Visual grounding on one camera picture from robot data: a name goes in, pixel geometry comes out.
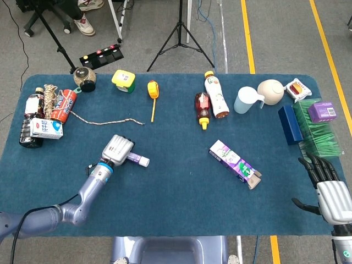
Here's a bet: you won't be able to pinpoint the left black-fingered robot hand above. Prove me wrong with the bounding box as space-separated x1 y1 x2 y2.
101 134 136 167

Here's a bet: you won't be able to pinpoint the right black-fingered robot hand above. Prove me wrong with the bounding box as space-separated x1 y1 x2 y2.
291 152 352 226

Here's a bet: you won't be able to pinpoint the purple white toothpaste tube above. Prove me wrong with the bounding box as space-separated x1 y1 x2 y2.
126 152 151 168

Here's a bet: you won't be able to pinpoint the purple white carton box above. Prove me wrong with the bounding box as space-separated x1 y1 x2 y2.
208 139 263 190

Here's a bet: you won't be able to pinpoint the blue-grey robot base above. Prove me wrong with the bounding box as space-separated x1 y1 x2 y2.
109 235 240 264

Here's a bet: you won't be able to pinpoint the green clear container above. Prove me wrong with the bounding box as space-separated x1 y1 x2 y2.
291 98 344 159

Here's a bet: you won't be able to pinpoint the dark blue rectangular box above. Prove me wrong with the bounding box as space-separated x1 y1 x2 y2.
277 104 304 146

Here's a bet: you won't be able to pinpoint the orange drink can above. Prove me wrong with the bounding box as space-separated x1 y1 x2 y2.
50 89 78 125

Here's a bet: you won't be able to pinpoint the yellow tape measure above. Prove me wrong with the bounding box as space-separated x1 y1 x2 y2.
147 80 160 123

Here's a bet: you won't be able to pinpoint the green tub yellow lid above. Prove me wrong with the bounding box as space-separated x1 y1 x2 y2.
111 69 136 95

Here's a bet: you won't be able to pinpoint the white blue milk carton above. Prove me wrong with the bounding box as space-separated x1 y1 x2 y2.
29 118 64 140

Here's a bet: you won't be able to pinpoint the blue carpet table mat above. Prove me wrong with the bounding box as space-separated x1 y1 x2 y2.
0 73 352 238

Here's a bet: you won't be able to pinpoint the grain jar black lid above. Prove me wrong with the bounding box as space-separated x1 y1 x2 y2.
73 67 97 93

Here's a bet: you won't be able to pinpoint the small purple carton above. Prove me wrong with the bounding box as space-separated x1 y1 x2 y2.
307 101 339 124

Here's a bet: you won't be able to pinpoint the black foot pedal board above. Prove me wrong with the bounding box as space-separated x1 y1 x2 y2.
79 43 124 70

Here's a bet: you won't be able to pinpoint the brown honey squeeze bottle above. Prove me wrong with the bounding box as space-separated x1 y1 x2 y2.
195 92 212 130

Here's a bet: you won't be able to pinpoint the dark sauce plastic bottle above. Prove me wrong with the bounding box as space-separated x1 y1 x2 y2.
18 87 46 149

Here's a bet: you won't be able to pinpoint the white label tea bottle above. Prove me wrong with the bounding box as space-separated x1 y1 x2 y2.
203 70 230 119

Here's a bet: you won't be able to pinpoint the burger snack packet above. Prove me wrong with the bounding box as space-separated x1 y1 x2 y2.
285 78 313 100

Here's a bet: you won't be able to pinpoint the black slanted light stand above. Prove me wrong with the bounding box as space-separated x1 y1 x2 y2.
30 0 79 74

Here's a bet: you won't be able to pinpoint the beige bowl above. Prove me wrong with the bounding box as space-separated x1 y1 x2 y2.
257 79 285 106

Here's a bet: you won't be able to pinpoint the white red sneaker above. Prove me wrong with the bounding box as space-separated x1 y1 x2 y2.
78 0 105 12
73 13 96 37

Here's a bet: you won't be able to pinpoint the light blue plastic pitcher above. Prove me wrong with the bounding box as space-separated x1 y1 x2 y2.
233 86 266 114

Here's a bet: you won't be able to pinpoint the seated person dark clothes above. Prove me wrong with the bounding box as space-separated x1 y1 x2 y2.
59 0 85 20

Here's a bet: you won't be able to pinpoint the black office chair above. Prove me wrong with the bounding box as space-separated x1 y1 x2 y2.
15 0 72 38

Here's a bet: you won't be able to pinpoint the braided beige rope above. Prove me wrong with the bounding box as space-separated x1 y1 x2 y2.
43 84 146 127

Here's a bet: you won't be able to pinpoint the blue floor cable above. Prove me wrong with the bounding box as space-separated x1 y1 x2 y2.
252 235 261 264
197 0 218 73

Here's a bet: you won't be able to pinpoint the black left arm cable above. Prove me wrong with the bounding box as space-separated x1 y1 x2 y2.
9 192 80 264

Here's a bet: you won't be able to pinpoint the white metal frame stand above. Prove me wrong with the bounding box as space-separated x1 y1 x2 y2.
107 0 129 44

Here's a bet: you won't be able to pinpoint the black camera tripod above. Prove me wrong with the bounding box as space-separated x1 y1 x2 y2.
146 0 216 73

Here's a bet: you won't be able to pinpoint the black floor cable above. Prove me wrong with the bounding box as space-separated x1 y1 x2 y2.
0 0 30 123

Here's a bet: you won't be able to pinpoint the white upright post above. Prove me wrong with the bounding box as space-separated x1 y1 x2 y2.
186 0 193 44

